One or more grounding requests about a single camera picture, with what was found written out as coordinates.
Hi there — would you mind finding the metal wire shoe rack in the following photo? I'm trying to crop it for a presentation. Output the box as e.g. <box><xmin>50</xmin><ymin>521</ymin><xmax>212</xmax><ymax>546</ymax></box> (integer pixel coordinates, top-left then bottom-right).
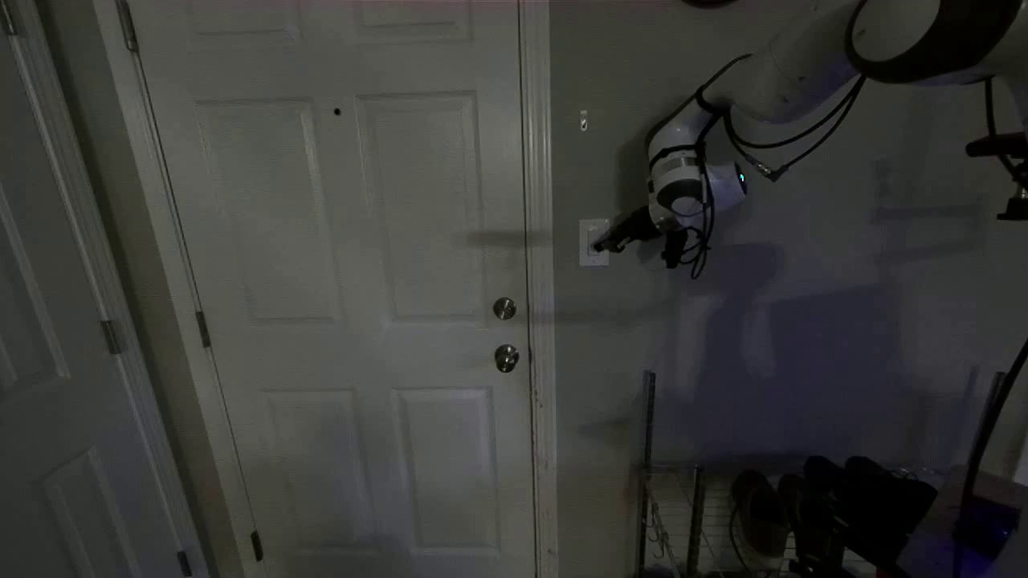
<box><xmin>636</xmin><ymin>367</ymin><xmax>1014</xmax><ymax>578</ymax></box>

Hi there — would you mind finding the small black shoe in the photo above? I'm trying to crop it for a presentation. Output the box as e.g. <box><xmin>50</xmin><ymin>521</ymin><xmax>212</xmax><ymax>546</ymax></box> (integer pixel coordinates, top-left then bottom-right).
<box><xmin>801</xmin><ymin>454</ymin><xmax>862</xmax><ymax>504</ymax></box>

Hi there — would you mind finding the black slanted pole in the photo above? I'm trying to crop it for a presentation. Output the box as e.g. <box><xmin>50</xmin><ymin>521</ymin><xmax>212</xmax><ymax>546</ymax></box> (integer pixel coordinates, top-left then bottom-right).
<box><xmin>951</xmin><ymin>338</ymin><xmax>1028</xmax><ymax>578</ymax></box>

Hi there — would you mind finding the tan boot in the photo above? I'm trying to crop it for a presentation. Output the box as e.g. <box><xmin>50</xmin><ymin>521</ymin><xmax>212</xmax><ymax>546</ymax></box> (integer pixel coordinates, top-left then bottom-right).
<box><xmin>729</xmin><ymin>467</ymin><xmax>798</xmax><ymax>574</ymax></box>
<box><xmin>778</xmin><ymin>472</ymin><xmax>846</xmax><ymax>578</ymax></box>

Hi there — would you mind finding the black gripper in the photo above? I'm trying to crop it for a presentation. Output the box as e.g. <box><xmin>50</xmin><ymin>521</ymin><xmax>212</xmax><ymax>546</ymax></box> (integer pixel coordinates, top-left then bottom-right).
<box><xmin>592</xmin><ymin>195</ymin><xmax>693</xmax><ymax>258</ymax></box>

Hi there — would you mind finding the white panelled interior door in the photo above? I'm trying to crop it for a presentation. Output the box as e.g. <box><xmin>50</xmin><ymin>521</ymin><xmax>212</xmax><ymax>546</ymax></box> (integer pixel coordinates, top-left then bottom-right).
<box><xmin>0</xmin><ymin>0</ymin><xmax>204</xmax><ymax>578</ymax></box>

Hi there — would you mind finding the black tripod with clamp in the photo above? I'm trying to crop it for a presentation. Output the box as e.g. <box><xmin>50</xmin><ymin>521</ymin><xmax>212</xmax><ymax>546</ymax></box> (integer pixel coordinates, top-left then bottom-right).
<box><xmin>963</xmin><ymin>73</ymin><xmax>1028</xmax><ymax>225</ymax></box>

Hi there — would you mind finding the white panelled entry door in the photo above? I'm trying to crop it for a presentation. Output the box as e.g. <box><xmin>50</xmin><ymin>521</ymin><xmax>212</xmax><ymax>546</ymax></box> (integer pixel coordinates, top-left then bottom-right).
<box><xmin>126</xmin><ymin>0</ymin><xmax>538</xmax><ymax>578</ymax></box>

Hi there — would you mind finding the tan wooden box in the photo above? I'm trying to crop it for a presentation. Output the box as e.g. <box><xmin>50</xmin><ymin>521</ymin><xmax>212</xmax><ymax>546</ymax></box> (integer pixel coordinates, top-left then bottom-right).
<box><xmin>896</xmin><ymin>462</ymin><xmax>1028</xmax><ymax>578</ymax></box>

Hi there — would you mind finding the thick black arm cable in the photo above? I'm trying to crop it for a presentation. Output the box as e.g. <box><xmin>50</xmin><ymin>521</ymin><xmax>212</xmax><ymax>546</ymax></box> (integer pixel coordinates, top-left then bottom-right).
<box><xmin>687</xmin><ymin>52</ymin><xmax>870</xmax><ymax>284</ymax></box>

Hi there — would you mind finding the large black shoe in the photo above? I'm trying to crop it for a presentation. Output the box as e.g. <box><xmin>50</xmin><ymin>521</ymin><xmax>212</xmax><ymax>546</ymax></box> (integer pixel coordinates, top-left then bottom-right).
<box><xmin>837</xmin><ymin>454</ymin><xmax>940</xmax><ymax>574</ymax></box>

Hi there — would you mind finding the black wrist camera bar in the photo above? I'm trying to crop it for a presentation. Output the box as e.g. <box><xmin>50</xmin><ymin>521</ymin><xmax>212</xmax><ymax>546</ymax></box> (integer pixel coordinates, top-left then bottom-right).
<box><xmin>658</xmin><ymin>225</ymin><xmax>693</xmax><ymax>270</ymax></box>

